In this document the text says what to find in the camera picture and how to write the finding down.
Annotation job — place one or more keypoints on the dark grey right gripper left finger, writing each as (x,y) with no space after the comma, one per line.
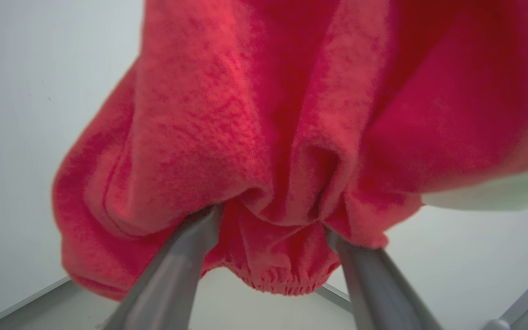
(172,275)

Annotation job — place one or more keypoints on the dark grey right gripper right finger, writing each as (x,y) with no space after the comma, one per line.
(378,293)

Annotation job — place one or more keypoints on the red and white garment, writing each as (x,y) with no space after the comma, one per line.
(245,114)

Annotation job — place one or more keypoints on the wide white partition panel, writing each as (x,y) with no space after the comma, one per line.
(16,137)

